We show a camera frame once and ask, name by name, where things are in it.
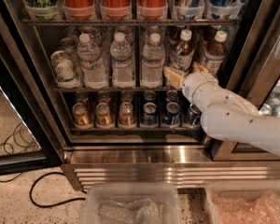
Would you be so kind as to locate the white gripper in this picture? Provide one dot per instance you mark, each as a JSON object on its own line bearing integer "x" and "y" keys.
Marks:
{"x": 193, "y": 84}

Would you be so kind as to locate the brown tea bottle blue label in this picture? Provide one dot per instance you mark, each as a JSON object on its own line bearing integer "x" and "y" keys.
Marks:
{"x": 182, "y": 52}

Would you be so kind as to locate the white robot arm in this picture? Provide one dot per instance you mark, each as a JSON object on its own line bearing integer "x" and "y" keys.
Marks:
{"x": 226, "y": 116}

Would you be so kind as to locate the right brown tea bottle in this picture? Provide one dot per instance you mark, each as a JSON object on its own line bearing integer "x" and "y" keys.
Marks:
{"x": 214, "y": 52}

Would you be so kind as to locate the right clear water bottle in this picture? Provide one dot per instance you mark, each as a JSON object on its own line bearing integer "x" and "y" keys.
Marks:
{"x": 152, "y": 62}

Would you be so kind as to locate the clear water bottle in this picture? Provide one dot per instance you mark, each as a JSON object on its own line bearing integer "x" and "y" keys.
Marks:
{"x": 152, "y": 62}
{"x": 92, "y": 63}
{"x": 122, "y": 62}

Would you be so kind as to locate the middle clear water bottle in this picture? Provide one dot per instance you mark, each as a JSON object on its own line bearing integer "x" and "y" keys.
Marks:
{"x": 122, "y": 62}

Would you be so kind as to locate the left blue can top shelf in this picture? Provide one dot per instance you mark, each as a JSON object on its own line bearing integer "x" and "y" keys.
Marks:
{"x": 187, "y": 10}

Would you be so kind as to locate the blue can shelf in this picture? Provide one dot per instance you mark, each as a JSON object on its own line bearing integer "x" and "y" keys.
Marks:
{"x": 187, "y": 10}
{"x": 222, "y": 9}

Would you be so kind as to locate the right blue can top shelf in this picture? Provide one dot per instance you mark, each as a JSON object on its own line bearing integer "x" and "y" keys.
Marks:
{"x": 222, "y": 9}

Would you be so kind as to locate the stainless steel fridge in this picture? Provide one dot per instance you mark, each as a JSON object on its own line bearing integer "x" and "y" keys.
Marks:
{"x": 180, "y": 156}

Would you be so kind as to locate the left clear water bottle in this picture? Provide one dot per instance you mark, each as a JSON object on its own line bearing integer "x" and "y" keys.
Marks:
{"x": 92, "y": 63}

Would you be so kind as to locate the open glass fridge door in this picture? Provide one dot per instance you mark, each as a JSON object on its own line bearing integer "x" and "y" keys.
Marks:
{"x": 22, "y": 101}

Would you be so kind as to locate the right front blue can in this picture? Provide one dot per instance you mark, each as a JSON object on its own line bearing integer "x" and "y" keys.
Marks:
{"x": 192, "y": 117}

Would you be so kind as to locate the middle front blue can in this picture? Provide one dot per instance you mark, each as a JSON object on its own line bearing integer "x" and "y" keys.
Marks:
{"x": 170, "y": 114}

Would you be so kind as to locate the left front blue can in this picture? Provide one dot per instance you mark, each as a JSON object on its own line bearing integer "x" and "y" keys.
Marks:
{"x": 149, "y": 116}

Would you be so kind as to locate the right front gold can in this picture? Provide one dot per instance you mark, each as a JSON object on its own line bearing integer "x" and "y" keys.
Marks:
{"x": 126, "y": 117}

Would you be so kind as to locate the gold can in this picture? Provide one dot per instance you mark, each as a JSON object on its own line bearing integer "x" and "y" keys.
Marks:
{"x": 104, "y": 118}
{"x": 126, "y": 117}
{"x": 82, "y": 117}

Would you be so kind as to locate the right red cola can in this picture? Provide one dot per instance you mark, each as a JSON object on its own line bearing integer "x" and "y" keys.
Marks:
{"x": 150, "y": 9}

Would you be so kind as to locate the red cola can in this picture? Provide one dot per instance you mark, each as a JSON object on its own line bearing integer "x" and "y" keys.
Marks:
{"x": 150, "y": 9}
{"x": 115, "y": 9}
{"x": 78, "y": 9}

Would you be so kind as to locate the middle front gold can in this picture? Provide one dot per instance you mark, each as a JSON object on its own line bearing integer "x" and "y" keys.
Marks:
{"x": 104, "y": 118}

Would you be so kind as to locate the middle red cola can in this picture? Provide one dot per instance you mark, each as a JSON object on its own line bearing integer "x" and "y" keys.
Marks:
{"x": 115, "y": 9}

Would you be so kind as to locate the left front gold can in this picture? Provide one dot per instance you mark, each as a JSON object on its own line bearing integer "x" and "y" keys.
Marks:
{"x": 82, "y": 117}

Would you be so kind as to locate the green white can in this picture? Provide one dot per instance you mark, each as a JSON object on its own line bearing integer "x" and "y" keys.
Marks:
{"x": 65, "y": 72}

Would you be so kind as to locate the left red cola can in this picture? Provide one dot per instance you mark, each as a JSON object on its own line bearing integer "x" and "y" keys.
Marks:
{"x": 78, "y": 9}

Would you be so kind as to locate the right clear plastic bin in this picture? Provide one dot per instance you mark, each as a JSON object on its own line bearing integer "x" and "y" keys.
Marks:
{"x": 249, "y": 190}

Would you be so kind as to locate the clear plastic bin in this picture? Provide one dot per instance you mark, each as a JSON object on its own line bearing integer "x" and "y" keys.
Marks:
{"x": 160, "y": 193}
{"x": 249, "y": 190}

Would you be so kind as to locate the clear bubble wrap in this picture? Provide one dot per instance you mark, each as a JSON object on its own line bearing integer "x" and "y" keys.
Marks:
{"x": 143, "y": 211}

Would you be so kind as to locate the left clear plastic bin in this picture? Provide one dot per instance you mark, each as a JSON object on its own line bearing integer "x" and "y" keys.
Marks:
{"x": 160, "y": 193}

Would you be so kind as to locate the pink bubble wrap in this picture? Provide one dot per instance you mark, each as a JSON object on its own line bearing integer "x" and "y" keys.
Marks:
{"x": 264, "y": 210}

